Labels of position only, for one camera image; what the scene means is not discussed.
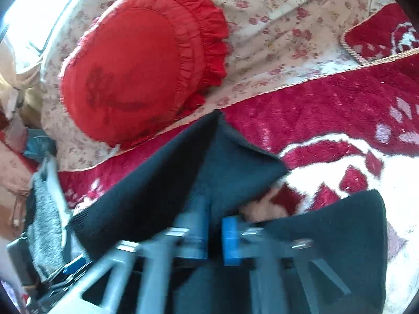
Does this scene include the black pants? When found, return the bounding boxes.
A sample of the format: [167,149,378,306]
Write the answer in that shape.
[68,110,389,314]

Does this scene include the red and white plush blanket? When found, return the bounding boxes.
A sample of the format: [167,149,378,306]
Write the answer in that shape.
[57,51,419,314]

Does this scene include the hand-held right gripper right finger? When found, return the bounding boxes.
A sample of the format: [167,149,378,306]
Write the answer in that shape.
[222,217,353,314]

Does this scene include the beige curtain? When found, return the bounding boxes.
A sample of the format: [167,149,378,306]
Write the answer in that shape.
[0,37,45,128]

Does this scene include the blue cloth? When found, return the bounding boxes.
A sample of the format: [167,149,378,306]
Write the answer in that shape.
[22,128,57,158]

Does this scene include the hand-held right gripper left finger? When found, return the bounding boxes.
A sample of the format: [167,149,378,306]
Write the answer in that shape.
[46,199,209,314]

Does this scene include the red cushion with gold cord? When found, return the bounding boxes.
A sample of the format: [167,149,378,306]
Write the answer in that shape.
[340,3,419,65]

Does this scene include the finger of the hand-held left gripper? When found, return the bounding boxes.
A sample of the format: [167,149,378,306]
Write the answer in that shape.
[38,256,90,301]

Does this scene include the beige floral bed sheet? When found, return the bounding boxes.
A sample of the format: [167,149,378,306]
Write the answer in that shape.
[39,0,419,171]

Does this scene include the red round ruffled pillow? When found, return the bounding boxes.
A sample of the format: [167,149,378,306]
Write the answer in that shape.
[58,0,230,150]

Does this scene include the grey knitted cloth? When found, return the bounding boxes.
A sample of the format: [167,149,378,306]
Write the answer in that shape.
[25,157,73,280]

